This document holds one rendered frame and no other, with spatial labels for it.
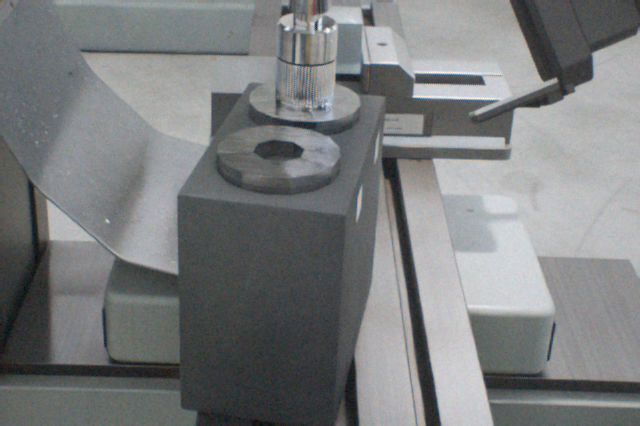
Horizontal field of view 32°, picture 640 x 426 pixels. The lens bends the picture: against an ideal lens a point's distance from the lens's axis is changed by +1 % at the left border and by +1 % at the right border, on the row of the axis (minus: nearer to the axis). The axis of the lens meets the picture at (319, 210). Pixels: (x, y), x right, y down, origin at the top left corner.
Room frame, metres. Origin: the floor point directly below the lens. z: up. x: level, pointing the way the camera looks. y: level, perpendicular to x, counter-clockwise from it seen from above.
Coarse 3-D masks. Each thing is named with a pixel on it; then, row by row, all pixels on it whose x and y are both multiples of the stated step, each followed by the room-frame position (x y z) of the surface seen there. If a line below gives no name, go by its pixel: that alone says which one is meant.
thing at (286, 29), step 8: (288, 16) 0.83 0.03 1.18; (328, 16) 0.84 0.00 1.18; (280, 24) 0.81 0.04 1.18; (288, 24) 0.81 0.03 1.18; (296, 24) 0.81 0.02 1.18; (320, 24) 0.82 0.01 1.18; (328, 24) 0.82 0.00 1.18; (336, 24) 0.82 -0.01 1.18; (280, 32) 0.81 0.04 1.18; (288, 32) 0.80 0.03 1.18; (296, 32) 0.80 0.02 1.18; (304, 32) 0.80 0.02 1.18; (312, 32) 0.80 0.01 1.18; (320, 32) 0.80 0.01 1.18; (328, 32) 0.80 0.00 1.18; (336, 32) 0.81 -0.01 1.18; (288, 40) 0.80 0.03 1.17; (296, 40) 0.80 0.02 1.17; (304, 40) 0.80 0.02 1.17; (312, 40) 0.80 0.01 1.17; (320, 40) 0.80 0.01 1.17; (328, 40) 0.80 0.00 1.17
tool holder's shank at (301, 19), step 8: (296, 0) 0.81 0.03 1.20; (304, 0) 0.81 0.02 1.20; (312, 0) 0.81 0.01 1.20; (320, 0) 0.81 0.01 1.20; (288, 8) 0.82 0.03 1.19; (296, 8) 0.81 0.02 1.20; (304, 8) 0.81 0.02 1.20; (312, 8) 0.81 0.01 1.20; (320, 8) 0.81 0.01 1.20; (296, 16) 0.81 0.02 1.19; (304, 16) 0.81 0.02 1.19; (312, 16) 0.81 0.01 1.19; (320, 16) 0.81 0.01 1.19; (304, 24) 0.81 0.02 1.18; (312, 24) 0.81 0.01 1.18
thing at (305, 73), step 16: (288, 48) 0.80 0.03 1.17; (304, 48) 0.80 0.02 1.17; (320, 48) 0.80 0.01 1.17; (336, 48) 0.82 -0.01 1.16; (288, 64) 0.80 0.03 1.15; (304, 64) 0.80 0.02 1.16; (320, 64) 0.80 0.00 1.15; (288, 80) 0.80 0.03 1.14; (304, 80) 0.80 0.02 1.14; (320, 80) 0.80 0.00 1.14; (288, 96) 0.80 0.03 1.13; (304, 96) 0.80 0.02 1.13; (320, 96) 0.80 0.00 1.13
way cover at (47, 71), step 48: (0, 0) 1.15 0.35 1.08; (48, 0) 1.29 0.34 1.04; (0, 48) 1.08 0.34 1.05; (48, 48) 1.20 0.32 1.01; (0, 96) 1.02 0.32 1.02; (48, 96) 1.13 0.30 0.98; (96, 96) 1.25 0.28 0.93; (48, 144) 1.06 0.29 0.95; (96, 144) 1.14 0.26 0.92; (144, 144) 1.24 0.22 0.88; (192, 144) 1.29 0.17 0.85; (48, 192) 0.98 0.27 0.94; (96, 192) 1.05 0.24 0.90; (144, 192) 1.13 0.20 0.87; (144, 240) 1.02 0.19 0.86
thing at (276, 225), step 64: (256, 128) 0.76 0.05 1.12; (320, 128) 0.78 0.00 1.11; (192, 192) 0.68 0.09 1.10; (256, 192) 0.68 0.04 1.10; (320, 192) 0.69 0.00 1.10; (192, 256) 0.67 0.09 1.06; (256, 256) 0.66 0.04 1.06; (320, 256) 0.66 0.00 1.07; (192, 320) 0.67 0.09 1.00; (256, 320) 0.66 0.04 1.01; (320, 320) 0.66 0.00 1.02; (192, 384) 0.67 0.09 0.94; (256, 384) 0.66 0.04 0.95; (320, 384) 0.66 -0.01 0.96
